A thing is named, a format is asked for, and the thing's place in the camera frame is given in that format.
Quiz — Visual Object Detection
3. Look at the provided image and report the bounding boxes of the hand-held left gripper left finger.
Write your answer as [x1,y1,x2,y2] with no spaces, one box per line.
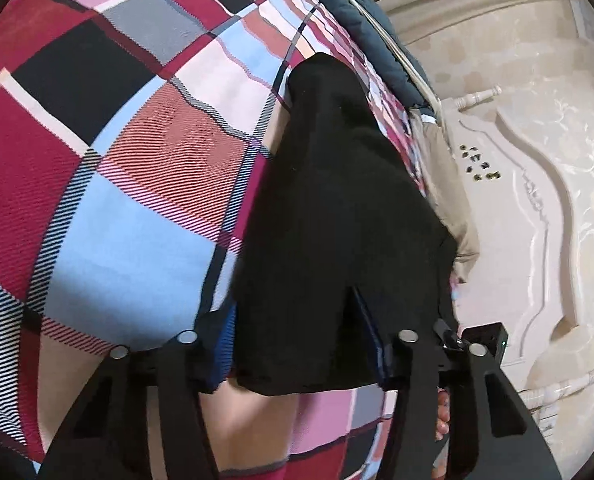
[36,305,239,480]

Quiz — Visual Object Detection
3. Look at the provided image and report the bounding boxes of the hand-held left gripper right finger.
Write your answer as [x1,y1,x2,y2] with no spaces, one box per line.
[349,286,562,480]

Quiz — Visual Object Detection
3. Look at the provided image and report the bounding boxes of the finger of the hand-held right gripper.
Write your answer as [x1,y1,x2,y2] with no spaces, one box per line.
[433,317,462,352]

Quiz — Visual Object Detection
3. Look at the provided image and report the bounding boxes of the black pants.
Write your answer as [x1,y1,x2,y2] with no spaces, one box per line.
[231,52,462,397]

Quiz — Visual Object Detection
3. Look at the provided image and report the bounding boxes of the person's right hand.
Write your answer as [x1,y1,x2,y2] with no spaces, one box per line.
[432,387,454,480]

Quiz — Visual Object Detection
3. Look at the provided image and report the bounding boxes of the white ornate headboard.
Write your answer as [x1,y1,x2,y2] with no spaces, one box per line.
[441,85,594,432]

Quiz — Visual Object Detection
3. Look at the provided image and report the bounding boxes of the beige pillow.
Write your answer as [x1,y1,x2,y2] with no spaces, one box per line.
[408,109,482,283]

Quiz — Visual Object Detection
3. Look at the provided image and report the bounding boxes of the cluster of small dark studs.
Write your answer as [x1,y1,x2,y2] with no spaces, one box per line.
[458,144,502,182]

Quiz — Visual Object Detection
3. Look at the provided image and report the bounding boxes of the plaid bed sheet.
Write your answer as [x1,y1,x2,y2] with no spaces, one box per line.
[0,0,459,480]

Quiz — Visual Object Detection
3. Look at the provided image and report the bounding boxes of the blue quilt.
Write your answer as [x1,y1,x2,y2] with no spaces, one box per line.
[291,0,444,112]

